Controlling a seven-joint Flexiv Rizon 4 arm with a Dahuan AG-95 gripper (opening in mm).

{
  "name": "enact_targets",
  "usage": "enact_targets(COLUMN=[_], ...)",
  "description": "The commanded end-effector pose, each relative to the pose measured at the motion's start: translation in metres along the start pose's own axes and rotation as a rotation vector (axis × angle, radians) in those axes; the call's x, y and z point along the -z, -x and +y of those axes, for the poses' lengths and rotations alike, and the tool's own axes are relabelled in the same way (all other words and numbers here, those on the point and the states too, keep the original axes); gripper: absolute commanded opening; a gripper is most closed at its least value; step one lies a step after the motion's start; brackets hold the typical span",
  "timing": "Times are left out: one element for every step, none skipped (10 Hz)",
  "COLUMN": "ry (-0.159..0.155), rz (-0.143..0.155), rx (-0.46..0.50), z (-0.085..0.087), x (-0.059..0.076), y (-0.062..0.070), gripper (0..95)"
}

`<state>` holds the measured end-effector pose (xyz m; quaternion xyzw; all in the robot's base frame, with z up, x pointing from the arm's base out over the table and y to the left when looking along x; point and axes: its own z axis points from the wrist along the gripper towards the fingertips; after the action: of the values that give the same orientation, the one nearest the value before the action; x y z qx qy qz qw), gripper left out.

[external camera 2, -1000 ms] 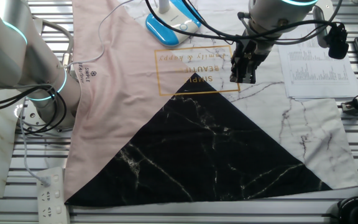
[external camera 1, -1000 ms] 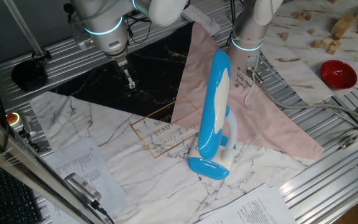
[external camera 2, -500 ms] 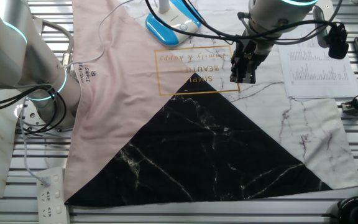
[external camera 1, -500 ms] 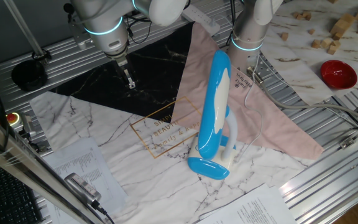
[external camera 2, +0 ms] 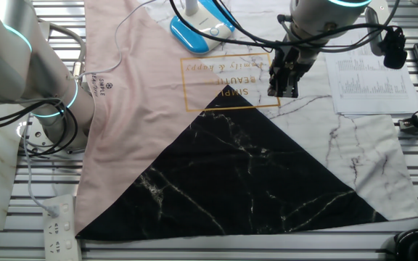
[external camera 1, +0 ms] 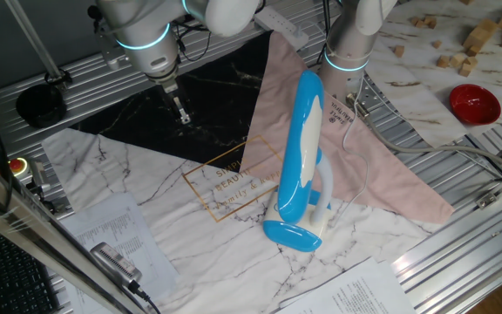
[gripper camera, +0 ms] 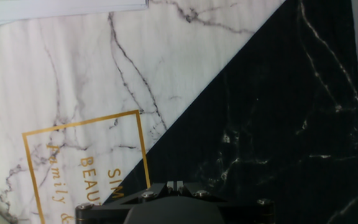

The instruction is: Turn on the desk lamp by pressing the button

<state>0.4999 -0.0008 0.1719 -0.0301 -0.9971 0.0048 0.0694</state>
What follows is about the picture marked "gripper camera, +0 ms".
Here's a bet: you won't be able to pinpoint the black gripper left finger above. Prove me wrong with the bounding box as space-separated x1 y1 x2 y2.
75 181 176 224

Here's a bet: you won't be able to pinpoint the marble pink black tablecloth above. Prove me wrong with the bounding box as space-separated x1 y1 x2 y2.
0 0 358 224

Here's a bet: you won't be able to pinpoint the printed white paper sheets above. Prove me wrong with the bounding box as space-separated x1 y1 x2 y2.
0 0 149 31

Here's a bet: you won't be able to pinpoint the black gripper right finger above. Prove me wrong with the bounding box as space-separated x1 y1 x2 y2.
175 181 275 224

